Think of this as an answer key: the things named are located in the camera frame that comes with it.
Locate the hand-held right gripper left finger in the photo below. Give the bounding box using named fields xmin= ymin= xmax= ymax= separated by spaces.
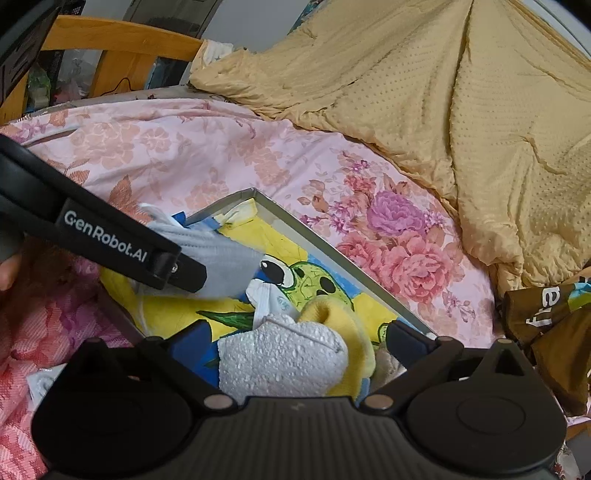
xmin=69 ymin=319 xmax=234 ymax=411

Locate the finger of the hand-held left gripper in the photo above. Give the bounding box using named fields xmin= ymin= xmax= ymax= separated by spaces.
xmin=147 ymin=251 xmax=208 ymax=292

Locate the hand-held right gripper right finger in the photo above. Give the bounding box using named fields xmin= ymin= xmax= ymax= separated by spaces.
xmin=359 ymin=319 xmax=529 ymax=411

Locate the grey-brown sock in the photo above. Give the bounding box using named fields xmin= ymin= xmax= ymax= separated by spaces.
xmin=372 ymin=348 xmax=407 ymax=393

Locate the grey face mask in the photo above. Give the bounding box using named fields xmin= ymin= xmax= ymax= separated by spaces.
xmin=131 ymin=203 xmax=264 ymax=301

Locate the striped yellow sock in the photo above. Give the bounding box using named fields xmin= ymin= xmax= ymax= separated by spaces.
xmin=295 ymin=295 xmax=377 ymax=398

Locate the white textured cloth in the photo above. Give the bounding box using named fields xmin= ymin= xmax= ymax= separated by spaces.
xmin=217 ymin=314 xmax=349 ymax=398

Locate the grey cartoon print tray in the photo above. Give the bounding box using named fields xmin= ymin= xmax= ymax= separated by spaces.
xmin=97 ymin=187 xmax=439 ymax=398

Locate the person's left hand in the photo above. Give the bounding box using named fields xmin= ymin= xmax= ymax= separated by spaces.
xmin=0 ymin=253 xmax=23 ymax=292

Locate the pink floral bedsheet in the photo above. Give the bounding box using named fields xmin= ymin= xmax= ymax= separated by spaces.
xmin=0 ymin=97 xmax=504 ymax=480

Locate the green plastic bag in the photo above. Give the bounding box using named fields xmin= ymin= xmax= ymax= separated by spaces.
xmin=28 ymin=62 xmax=51 ymax=107

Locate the brown printed garment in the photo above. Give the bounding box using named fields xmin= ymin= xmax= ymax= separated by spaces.
xmin=501 ymin=272 xmax=591 ymax=416

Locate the blue patterned box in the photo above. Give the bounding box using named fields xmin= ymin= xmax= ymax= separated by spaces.
xmin=148 ymin=58 xmax=190 ymax=90

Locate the black plastic crate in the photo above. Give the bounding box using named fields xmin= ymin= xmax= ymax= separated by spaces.
xmin=0 ymin=0 xmax=63 ymax=109

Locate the yellow quilt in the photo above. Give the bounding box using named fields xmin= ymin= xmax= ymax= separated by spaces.
xmin=189 ymin=0 xmax=591 ymax=301

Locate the wooden bed rail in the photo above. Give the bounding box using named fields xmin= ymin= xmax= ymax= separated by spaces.
xmin=0 ymin=15 xmax=204 ymax=125

